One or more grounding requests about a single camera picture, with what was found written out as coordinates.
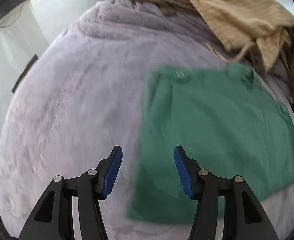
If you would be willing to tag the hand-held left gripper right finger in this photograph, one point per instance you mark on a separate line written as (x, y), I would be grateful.
(183, 173)

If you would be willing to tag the brown fuzzy garment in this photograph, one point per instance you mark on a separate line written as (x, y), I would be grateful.
(166, 3)

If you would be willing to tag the black bar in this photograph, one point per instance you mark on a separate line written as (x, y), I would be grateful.
(24, 73)

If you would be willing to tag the beige striped garment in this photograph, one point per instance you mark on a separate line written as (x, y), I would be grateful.
(236, 12)

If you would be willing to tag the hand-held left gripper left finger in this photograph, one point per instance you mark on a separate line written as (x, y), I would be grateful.
(112, 172)

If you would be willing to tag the green work jacket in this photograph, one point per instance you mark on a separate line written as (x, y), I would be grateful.
(211, 130)

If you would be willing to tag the lavender fluffy blanket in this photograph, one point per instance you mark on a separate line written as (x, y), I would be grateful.
(74, 105)

